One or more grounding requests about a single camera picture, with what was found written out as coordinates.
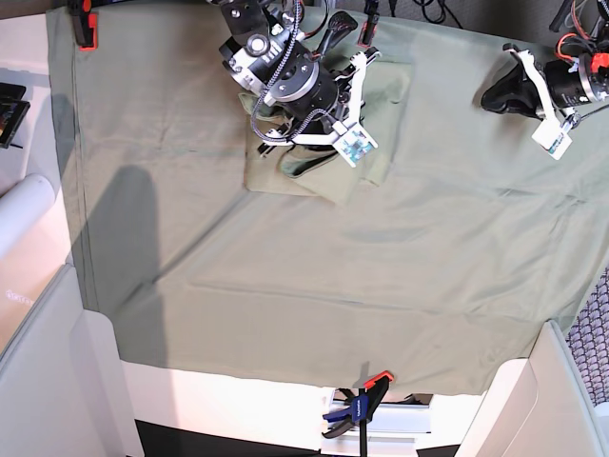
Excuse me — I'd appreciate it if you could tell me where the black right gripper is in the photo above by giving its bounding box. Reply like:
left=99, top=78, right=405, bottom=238
left=220, top=32, right=350, bottom=129

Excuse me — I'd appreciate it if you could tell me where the blue bar clamp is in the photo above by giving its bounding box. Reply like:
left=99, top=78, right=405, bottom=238
left=322, top=370, right=394, bottom=457

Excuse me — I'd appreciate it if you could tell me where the green table cloth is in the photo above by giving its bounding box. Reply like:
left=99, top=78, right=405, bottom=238
left=46, top=2, right=608, bottom=394

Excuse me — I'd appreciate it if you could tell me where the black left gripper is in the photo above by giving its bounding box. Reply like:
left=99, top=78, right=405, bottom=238
left=481, top=52, right=608, bottom=118

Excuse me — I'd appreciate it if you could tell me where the light green T-shirt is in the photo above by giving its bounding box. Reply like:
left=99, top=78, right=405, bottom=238
left=245, top=61, right=412, bottom=205

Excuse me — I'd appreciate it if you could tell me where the red clamp top left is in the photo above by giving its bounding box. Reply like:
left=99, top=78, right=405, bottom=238
left=67, top=0, right=97, bottom=51

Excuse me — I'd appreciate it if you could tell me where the white paper roll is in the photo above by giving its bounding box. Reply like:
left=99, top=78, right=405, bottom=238
left=1, top=173, right=56, bottom=258

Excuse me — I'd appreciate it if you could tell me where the red clamp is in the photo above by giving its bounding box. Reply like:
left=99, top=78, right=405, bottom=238
left=358, top=0, right=380, bottom=48
left=67, top=0, right=97, bottom=51

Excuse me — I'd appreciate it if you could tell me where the black phone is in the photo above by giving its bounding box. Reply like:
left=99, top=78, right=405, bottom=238
left=0, top=83, right=30, bottom=149

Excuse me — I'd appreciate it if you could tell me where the red clamp top middle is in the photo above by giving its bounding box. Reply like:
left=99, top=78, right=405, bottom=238
left=358, top=0, right=380, bottom=48

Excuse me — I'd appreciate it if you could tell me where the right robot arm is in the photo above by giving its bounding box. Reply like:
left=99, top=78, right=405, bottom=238
left=216, top=1, right=358, bottom=121

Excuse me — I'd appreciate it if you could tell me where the black mesh chair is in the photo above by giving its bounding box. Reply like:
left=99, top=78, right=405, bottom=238
left=566, top=269, right=609, bottom=406

